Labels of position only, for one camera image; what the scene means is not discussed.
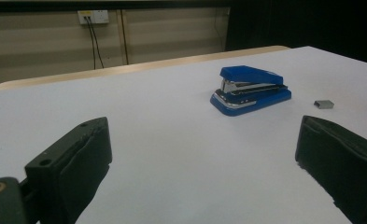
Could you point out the black metal rail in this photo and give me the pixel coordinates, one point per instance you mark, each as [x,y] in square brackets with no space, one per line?
[109,5]

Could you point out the grey staple strip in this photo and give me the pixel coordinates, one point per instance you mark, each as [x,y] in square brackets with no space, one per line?
[324,104]

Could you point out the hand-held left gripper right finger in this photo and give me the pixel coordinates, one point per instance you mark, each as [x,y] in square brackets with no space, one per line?
[343,161]

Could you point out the wooden table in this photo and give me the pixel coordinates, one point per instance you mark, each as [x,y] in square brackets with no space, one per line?
[109,71]

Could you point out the blue stapler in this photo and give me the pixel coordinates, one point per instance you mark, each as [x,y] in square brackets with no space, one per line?
[249,74]

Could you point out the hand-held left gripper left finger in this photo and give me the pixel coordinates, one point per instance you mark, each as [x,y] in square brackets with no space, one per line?
[78,161]

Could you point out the black curtain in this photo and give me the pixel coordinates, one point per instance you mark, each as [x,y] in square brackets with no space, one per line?
[296,25]

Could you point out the white wall socket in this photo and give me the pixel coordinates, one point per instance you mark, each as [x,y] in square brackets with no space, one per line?
[98,16]

